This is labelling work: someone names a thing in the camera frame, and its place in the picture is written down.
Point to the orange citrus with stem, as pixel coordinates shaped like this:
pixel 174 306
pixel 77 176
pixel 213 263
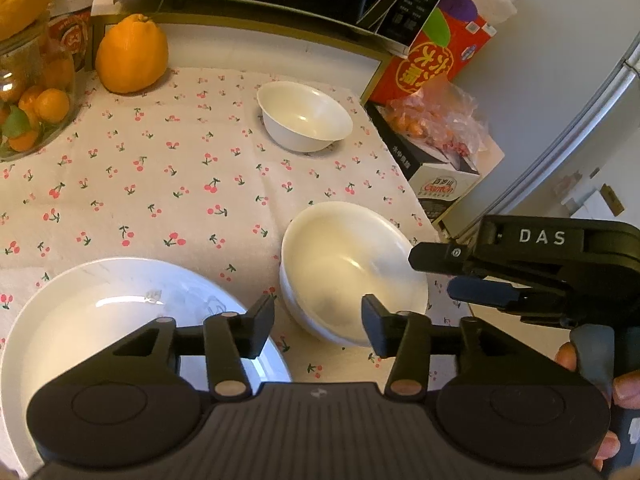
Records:
pixel 131 57

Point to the white marbled plate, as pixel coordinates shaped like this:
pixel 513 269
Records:
pixel 100 305

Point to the small flared white bowl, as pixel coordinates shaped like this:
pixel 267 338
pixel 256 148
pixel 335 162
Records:
pixel 305 110

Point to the large cream bowl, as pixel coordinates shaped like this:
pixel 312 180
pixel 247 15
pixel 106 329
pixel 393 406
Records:
pixel 345 260

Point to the white refrigerator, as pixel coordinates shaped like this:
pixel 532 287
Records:
pixel 560 85

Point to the person's right hand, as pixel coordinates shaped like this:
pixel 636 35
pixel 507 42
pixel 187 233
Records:
pixel 626 390

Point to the red carton box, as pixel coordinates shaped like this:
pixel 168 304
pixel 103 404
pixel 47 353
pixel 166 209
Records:
pixel 425 65

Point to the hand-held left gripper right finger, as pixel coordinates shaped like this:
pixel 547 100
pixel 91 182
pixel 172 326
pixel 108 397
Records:
pixel 375 325

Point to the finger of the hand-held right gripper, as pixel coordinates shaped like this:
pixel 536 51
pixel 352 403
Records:
pixel 442 257
pixel 480 292

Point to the plastic bag of kumquats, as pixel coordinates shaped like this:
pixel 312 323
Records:
pixel 435 120

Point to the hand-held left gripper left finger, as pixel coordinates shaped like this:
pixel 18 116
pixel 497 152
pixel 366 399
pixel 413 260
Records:
pixel 260 325

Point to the black and white box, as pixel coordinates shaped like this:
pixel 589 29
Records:
pixel 440 185

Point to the cherry print tablecloth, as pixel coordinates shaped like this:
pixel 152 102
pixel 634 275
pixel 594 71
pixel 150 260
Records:
pixel 175 185

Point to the glass jar of kumquats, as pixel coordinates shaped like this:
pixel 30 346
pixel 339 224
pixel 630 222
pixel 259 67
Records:
pixel 35 95

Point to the red labelled can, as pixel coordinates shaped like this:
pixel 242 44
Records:
pixel 72 40

